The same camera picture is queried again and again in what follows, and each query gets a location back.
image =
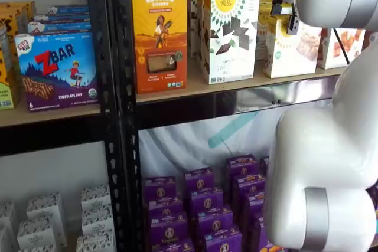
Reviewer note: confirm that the purple Annie's snack box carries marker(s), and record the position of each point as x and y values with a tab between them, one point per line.
159	188
165	207
248	187
199	181
174	246
223	241
252	204
242	166
205	200
168	228
214	221
260	234

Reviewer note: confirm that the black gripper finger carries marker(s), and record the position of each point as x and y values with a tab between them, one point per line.
293	24
279	9

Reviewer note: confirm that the orange Revival cracker box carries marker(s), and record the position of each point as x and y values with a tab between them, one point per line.
159	27

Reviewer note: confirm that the orange pretzel crackers box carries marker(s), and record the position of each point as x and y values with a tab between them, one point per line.
327	51

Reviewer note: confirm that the blue Zbar box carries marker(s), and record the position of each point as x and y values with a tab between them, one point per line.
56	69
59	27
68	9
60	18

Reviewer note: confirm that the white yellow almond bar box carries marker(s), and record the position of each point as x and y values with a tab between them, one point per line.
261	27
283	57

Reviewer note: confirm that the orange Bobo's box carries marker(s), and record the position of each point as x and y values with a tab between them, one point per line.
17	10

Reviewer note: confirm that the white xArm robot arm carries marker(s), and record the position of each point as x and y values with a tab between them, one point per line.
319	160

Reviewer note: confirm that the black metal shelf rack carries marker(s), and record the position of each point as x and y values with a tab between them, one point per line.
127	116
44	137

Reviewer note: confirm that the green snack box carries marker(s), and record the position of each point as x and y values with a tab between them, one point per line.
6	95

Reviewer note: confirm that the white plastic backdrop sheet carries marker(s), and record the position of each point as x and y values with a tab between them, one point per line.
183	151

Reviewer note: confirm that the white Simple Mills mint box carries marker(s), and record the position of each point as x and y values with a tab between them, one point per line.
230	42
190	13
200	13

